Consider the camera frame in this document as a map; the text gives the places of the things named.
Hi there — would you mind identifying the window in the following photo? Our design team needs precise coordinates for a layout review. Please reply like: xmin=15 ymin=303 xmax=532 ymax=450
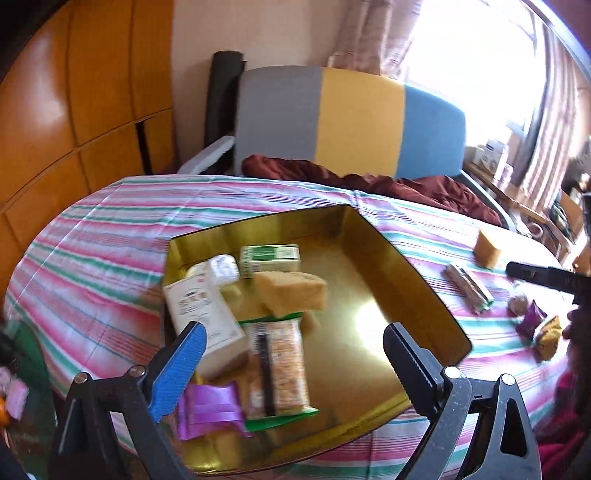
xmin=406 ymin=0 xmax=550 ymax=139

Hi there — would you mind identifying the pink striped curtain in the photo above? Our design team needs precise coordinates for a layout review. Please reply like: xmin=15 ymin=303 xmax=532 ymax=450
xmin=522 ymin=28 xmax=578 ymax=213

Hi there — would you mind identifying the white medicine box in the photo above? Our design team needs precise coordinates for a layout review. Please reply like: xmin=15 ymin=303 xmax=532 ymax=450
xmin=163 ymin=272 xmax=247 ymax=381

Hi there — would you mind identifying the pink floral curtain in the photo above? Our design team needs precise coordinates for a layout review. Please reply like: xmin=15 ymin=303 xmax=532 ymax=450
xmin=328 ymin=0 xmax=423 ymax=77

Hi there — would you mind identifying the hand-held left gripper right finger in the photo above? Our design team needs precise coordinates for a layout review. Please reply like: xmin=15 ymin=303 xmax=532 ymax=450
xmin=382 ymin=323 xmax=542 ymax=480

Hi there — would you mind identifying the white cardboard box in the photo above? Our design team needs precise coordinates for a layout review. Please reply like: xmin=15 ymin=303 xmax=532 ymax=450
xmin=478 ymin=141 xmax=509 ymax=174

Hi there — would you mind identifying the pink object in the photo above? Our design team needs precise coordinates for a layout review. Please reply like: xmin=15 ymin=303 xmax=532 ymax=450
xmin=4 ymin=367 xmax=31 ymax=418

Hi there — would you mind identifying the wooden shelf unit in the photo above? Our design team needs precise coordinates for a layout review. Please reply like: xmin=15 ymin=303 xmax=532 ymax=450
xmin=549 ymin=187 xmax=585 ymax=259

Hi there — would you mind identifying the white bed rail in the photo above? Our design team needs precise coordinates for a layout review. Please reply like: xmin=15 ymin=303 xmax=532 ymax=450
xmin=178 ymin=136 xmax=236 ymax=175

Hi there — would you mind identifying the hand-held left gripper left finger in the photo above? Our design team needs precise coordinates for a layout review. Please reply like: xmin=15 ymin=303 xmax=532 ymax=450
xmin=48 ymin=322 xmax=207 ymax=480

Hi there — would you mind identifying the grey bed rail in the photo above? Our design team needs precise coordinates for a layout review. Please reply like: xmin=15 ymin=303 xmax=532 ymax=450
xmin=457 ymin=170 xmax=522 ymax=232

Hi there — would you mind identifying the green white box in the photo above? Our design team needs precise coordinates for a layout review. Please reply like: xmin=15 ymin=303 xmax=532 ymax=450
xmin=239 ymin=244 xmax=301 ymax=280

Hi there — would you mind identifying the purple snack packet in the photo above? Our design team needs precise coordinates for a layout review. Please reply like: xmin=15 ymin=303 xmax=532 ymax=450
xmin=515 ymin=300 xmax=548 ymax=340
xmin=178 ymin=381 xmax=252 ymax=441

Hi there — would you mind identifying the green-edged snack bar packet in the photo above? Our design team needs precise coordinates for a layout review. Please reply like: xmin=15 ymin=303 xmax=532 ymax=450
xmin=238 ymin=311 xmax=320 ymax=432

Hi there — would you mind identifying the silver snack bar packet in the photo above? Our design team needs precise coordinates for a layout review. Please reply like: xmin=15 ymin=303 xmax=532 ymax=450
xmin=444 ymin=263 xmax=495 ymax=315

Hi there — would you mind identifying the wooden desk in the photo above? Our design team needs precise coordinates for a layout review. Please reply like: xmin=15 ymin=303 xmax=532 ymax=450
xmin=464 ymin=159 xmax=555 ymax=232

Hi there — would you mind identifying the black rolled mat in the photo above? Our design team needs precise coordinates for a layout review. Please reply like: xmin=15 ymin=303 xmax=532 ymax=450
xmin=205 ymin=51 xmax=245 ymax=148

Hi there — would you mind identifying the pink red quilt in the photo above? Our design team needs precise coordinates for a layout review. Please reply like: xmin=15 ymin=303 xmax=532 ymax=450
xmin=538 ymin=364 xmax=591 ymax=480

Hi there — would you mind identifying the gold tin box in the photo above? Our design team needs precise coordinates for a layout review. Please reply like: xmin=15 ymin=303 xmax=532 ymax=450
xmin=161 ymin=205 xmax=472 ymax=476

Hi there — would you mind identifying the yellow sponge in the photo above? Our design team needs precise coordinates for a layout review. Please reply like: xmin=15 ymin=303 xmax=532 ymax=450
xmin=254 ymin=271 xmax=328 ymax=319
xmin=474 ymin=228 xmax=505 ymax=271

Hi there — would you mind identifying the wooden wardrobe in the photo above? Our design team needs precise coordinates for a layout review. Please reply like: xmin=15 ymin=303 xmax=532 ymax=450
xmin=0 ymin=0 xmax=176 ymax=296

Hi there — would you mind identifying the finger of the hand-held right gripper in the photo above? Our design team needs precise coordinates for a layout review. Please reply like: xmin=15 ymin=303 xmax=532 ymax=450
xmin=505 ymin=261 xmax=591 ymax=306

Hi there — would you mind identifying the dark red blanket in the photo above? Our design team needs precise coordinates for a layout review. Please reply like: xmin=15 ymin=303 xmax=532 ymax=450
xmin=242 ymin=154 xmax=502 ymax=227

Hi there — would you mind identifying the green glass table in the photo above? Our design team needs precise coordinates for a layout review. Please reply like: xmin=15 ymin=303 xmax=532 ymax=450
xmin=0 ymin=320 xmax=58 ymax=476

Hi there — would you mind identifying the white item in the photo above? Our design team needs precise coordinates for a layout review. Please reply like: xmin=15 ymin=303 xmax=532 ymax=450
xmin=185 ymin=254 xmax=241 ymax=289

